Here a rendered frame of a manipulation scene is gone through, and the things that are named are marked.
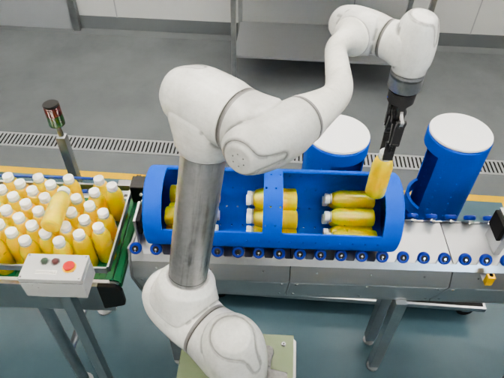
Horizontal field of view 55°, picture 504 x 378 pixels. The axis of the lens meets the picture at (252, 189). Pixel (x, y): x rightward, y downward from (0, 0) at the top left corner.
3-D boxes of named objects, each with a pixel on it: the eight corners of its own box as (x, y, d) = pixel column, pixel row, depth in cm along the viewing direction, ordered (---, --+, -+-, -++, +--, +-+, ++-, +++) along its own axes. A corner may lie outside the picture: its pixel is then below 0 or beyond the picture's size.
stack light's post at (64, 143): (115, 287, 276) (64, 139, 198) (107, 287, 276) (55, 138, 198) (116, 281, 279) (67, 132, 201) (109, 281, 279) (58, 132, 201)
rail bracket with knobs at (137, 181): (148, 208, 199) (145, 191, 191) (131, 208, 199) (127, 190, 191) (153, 191, 205) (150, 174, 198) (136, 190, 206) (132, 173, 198)
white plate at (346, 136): (297, 139, 209) (296, 142, 210) (357, 161, 200) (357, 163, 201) (322, 107, 227) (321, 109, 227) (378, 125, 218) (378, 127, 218)
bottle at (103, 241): (113, 247, 184) (105, 219, 173) (119, 259, 180) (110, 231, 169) (96, 253, 182) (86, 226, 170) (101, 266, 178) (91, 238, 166)
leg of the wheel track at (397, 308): (378, 371, 244) (409, 306, 199) (367, 371, 244) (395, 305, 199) (376, 361, 248) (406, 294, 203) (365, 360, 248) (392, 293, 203)
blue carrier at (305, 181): (391, 267, 174) (411, 218, 153) (149, 259, 175) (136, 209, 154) (379, 207, 193) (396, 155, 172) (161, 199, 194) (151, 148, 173)
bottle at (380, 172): (364, 198, 157) (373, 160, 145) (364, 184, 162) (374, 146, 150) (384, 201, 156) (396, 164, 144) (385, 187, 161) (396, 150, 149)
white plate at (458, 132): (472, 109, 227) (471, 111, 228) (418, 117, 222) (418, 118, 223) (507, 146, 209) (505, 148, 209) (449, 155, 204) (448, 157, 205)
